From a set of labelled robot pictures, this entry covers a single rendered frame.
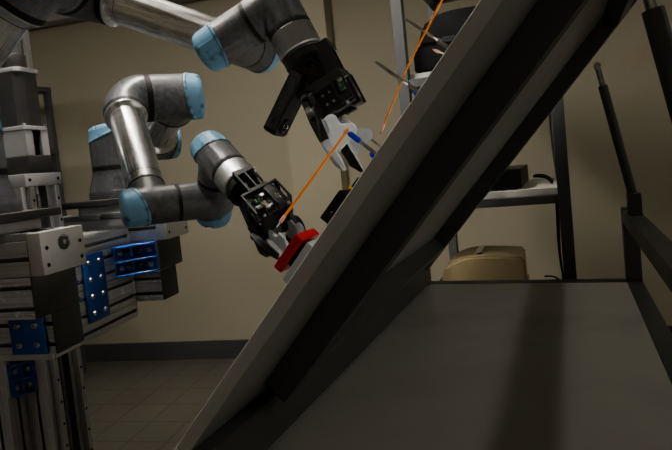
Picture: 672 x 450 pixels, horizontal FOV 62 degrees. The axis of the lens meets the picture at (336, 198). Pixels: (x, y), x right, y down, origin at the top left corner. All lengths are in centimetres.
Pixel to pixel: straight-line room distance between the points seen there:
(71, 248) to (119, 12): 52
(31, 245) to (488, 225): 259
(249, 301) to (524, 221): 178
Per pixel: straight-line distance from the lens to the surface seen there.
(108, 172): 180
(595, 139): 342
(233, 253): 368
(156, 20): 118
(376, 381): 105
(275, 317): 62
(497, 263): 188
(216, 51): 97
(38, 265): 130
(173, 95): 141
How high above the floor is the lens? 119
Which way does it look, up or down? 3 degrees down
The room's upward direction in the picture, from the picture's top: 6 degrees counter-clockwise
